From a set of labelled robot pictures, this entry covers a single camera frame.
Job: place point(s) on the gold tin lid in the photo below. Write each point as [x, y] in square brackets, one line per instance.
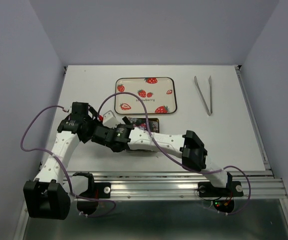
[141, 123]

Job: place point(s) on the gold square cookie tin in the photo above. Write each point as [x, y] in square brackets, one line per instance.
[141, 151]

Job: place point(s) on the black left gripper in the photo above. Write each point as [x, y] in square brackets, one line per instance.
[87, 136]

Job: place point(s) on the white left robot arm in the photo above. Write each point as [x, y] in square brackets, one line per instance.
[45, 195]

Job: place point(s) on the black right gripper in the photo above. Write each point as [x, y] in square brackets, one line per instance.
[127, 122]

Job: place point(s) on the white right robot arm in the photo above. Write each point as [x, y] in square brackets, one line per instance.
[188, 147]

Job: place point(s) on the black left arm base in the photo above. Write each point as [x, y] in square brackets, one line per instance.
[98, 190]

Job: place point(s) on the strawberry print tray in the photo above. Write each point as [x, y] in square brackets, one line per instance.
[139, 95]

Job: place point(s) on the metal tongs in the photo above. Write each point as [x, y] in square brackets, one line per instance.
[207, 99]

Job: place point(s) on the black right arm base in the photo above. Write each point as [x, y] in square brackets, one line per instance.
[207, 190]

